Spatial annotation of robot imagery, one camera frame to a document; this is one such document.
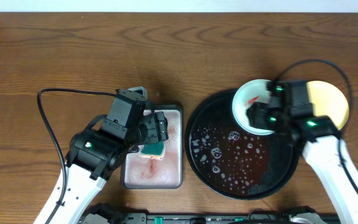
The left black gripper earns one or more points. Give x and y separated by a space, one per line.
155 127

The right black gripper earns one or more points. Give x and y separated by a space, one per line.
256 119

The green yellow sponge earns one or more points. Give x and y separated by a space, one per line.
153 151

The mint plate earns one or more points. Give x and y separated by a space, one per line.
249 93

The yellow plate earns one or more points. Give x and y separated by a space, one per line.
328 100

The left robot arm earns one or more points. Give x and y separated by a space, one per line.
93 156

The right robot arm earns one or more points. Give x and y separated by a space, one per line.
307 123

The rectangular soapy water tray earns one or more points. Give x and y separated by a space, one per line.
139 172

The round black serving tray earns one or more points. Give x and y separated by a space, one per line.
231 161

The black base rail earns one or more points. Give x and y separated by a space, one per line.
142 218

